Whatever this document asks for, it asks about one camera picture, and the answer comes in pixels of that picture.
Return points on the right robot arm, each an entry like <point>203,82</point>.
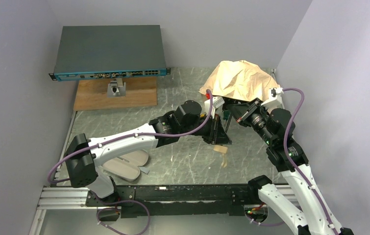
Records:
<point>312,216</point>

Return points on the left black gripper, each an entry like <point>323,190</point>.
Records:
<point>214,130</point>

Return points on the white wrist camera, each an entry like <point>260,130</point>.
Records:
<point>212,104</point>
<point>275,99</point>

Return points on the beige umbrella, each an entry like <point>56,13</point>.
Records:
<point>241,80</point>

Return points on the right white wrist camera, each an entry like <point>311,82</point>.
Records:
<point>275,99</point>

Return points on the pink umbrella case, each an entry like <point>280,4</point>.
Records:
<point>127,166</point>

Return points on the green handled screwdriver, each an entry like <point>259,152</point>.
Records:
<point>226,115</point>

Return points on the wooden board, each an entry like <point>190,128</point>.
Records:
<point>98,94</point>

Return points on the aluminium frame rail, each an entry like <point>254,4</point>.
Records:
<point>65,198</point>

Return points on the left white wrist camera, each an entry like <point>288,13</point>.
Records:
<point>212,104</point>

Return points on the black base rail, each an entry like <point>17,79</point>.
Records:
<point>158,200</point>

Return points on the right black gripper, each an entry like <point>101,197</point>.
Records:
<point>245,112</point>

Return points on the grey metal stand bracket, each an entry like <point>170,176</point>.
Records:
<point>116,88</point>

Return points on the grey blue network switch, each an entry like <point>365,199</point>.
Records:
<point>109,51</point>

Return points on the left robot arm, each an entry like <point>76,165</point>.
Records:
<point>84,156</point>

